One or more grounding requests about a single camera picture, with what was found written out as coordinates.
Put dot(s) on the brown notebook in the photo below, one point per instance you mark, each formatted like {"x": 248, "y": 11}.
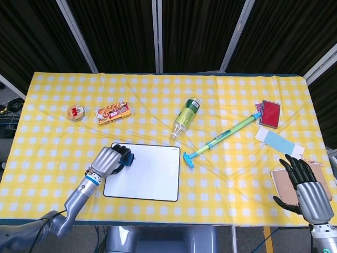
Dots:
{"x": 283, "y": 182}

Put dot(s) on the pink patterned small packet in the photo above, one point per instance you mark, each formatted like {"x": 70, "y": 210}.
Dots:
{"x": 258, "y": 106}

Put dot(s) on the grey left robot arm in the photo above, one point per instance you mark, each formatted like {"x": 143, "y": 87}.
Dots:
{"x": 79, "y": 195}

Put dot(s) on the yellow checkered tablecloth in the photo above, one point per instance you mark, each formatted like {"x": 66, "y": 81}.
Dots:
{"x": 158, "y": 89}

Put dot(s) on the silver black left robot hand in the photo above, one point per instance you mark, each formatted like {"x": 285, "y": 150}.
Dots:
{"x": 104, "y": 163}

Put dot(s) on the black curtain panel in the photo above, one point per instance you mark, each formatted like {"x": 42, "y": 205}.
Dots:
{"x": 118, "y": 34}
{"x": 200, "y": 34}
{"x": 284, "y": 34}
{"x": 26, "y": 39}

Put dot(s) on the round tan tin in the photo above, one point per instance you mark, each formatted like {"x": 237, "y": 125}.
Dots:
{"x": 75, "y": 112}

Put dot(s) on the white dry-erase board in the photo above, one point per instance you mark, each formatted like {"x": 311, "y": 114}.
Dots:
{"x": 152, "y": 174}

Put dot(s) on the white and blue card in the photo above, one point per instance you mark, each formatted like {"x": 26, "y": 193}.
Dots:
{"x": 276, "y": 141}

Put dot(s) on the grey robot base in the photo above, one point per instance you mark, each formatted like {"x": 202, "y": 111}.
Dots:
{"x": 158, "y": 239}

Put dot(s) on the green blue toy pump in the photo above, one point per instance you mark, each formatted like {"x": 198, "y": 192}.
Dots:
{"x": 226, "y": 133}

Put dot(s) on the yellow curry roux box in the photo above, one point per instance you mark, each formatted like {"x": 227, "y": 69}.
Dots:
{"x": 113, "y": 113}

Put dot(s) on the white partition post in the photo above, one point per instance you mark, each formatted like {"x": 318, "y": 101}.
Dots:
{"x": 319, "y": 64}
{"x": 11, "y": 87}
{"x": 157, "y": 34}
{"x": 76, "y": 34}
{"x": 237, "y": 34}

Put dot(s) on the clear bottle green label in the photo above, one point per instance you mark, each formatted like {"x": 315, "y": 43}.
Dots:
{"x": 187, "y": 116}

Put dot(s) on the blue whiteboard eraser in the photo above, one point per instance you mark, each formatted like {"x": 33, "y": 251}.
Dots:
{"x": 127, "y": 159}

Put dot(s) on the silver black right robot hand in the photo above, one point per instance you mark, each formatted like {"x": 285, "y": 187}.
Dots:
{"x": 310, "y": 200}

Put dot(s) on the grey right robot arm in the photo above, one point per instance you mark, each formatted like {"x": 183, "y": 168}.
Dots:
{"x": 321, "y": 239}

